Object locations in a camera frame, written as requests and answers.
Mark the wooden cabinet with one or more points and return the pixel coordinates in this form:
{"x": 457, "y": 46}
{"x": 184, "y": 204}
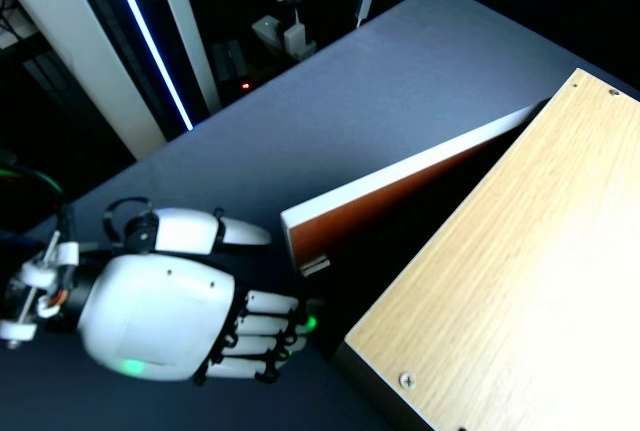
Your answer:
{"x": 525, "y": 276}

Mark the black device with red light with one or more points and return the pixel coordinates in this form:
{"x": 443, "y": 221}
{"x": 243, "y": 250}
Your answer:
{"x": 235, "y": 66}

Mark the white plug charger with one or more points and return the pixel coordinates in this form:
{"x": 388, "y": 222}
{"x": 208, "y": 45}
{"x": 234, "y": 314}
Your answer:
{"x": 295, "y": 36}

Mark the white column with light strip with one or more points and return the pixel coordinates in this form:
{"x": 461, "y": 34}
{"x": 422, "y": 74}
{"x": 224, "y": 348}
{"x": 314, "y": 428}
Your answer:
{"x": 75, "y": 51}

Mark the white angled block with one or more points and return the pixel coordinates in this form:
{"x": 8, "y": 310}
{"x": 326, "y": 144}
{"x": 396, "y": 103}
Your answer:
{"x": 265, "y": 28}

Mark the grey table cloth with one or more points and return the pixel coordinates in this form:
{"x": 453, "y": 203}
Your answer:
{"x": 350, "y": 76}

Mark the silver cross-head screw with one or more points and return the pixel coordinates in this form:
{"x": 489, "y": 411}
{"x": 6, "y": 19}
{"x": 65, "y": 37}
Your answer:
{"x": 407, "y": 379}

